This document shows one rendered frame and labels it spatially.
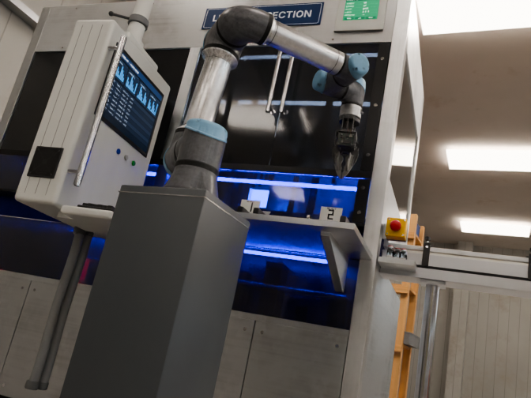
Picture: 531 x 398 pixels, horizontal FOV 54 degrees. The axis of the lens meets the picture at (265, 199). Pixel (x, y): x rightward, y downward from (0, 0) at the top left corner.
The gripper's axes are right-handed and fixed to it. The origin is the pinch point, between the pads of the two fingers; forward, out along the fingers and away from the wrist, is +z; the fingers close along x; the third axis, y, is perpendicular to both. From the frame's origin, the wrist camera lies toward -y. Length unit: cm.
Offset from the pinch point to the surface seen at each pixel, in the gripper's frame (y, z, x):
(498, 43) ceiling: -301, -243, 92
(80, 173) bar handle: 19, 15, -86
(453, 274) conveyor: -29, 24, 42
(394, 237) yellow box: -21.9, 14.3, 20.0
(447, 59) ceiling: -332, -241, 50
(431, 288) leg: -33, 29, 36
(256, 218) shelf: 14.2, 21.6, -23.0
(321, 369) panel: -21, 65, 1
